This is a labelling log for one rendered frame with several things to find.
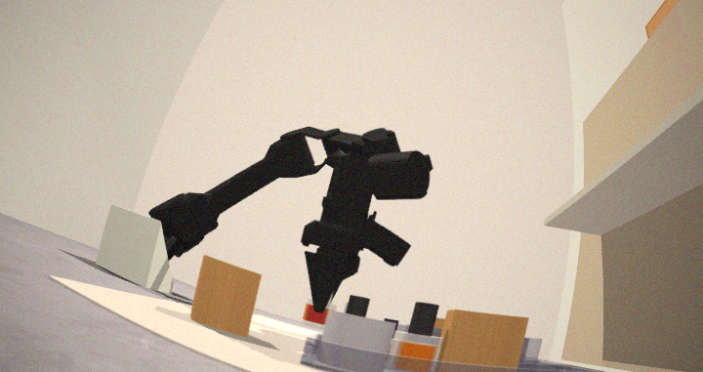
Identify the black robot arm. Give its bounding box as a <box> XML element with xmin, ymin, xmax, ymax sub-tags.
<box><xmin>148</xmin><ymin>127</ymin><xmax>433</xmax><ymax>267</ymax></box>

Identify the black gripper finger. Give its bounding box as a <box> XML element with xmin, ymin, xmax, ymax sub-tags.
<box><xmin>305</xmin><ymin>251</ymin><xmax>355</xmax><ymax>313</ymax></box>
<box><xmin>331</xmin><ymin>270</ymin><xmax>356</xmax><ymax>304</ymax></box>

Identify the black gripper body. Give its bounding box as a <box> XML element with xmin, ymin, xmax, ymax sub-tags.
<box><xmin>301</xmin><ymin>191</ymin><xmax>370</xmax><ymax>272</ymax></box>

